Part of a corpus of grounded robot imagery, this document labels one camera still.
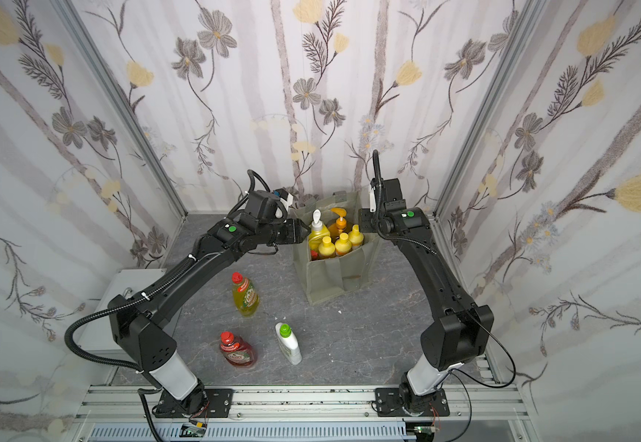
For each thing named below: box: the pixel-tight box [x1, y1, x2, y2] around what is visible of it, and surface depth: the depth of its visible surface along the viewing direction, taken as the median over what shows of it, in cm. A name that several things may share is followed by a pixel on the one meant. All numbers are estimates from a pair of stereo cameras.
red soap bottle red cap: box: [219, 331, 257, 368], surface depth 72 cm
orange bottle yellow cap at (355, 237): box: [348, 223, 364, 248], surface depth 88 cm
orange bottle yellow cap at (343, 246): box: [334, 232, 352, 256], surface depth 87 cm
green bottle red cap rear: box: [231, 271, 260, 318], surface depth 84 cm
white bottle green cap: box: [275, 322, 303, 366], surface depth 72 cm
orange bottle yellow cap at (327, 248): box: [317, 235, 337, 257], surface depth 85 cm
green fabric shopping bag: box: [289, 190, 385, 305], surface depth 87 cm
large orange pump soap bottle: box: [328, 207, 348, 244], surface depth 90 cm
